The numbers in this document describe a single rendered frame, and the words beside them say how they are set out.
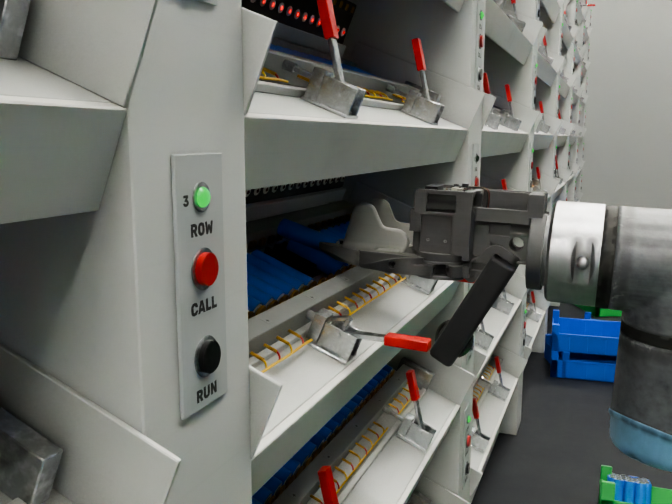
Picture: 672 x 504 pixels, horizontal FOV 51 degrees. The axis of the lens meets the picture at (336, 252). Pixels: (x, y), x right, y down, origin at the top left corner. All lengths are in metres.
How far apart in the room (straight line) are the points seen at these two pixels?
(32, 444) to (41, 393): 0.02
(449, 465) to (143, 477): 0.77
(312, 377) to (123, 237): 0.25
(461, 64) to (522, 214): 0.37
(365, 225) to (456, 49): 0.37
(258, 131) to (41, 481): 0.20
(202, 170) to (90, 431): 0.13
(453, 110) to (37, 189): 0.74
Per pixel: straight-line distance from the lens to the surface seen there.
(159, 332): 0.32
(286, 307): 0.55
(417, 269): 0.63
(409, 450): 0.85
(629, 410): 0.65
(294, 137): 0.44
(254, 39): 0.37
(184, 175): 0.32
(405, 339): 0.54
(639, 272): 0.61
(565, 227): 0.61
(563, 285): 0.62
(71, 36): 0.31
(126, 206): 0.30
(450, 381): 1.01
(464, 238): 0.62
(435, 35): 0.97
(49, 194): 0.28
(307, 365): 0.53
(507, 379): 1.69
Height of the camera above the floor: 0.70
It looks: 9 degrees down
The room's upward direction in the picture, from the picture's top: straight up
